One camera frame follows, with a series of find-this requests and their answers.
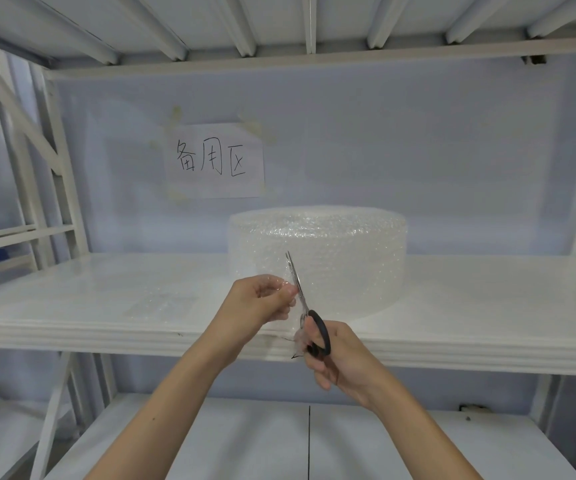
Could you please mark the clear bubble wrap roll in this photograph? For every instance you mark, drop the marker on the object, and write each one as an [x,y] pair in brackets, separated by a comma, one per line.
[348,254]

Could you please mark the person's right thumb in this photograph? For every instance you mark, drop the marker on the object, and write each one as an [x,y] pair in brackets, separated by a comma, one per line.
[311,330]

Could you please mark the person's right forearm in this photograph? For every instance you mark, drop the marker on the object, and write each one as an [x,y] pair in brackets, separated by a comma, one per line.
[418,434]

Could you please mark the person's left thumb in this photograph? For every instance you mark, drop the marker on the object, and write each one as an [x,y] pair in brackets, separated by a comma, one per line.
[273,283]

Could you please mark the person's left hand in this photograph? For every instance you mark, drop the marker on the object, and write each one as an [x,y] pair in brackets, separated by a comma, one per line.
[245,304]

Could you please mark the white handwritten paper sign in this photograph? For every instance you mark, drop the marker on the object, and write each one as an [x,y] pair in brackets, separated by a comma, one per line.
[218,162]

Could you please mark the cut clear bubble wrap piece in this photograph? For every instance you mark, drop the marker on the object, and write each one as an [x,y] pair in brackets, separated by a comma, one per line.
[160,305]

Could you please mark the white metal shelf rack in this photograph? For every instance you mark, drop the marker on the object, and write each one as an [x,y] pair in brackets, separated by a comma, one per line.
[2,234]
[468,314]

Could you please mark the person's left forearm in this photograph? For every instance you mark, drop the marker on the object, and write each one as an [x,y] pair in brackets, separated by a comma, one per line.
[167,409]

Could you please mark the person's right hand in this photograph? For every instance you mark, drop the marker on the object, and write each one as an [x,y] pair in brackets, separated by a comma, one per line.
[350,357]

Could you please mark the yellowed tape piece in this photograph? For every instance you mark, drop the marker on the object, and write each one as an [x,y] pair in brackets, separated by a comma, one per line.
[176,117]
[251,124]

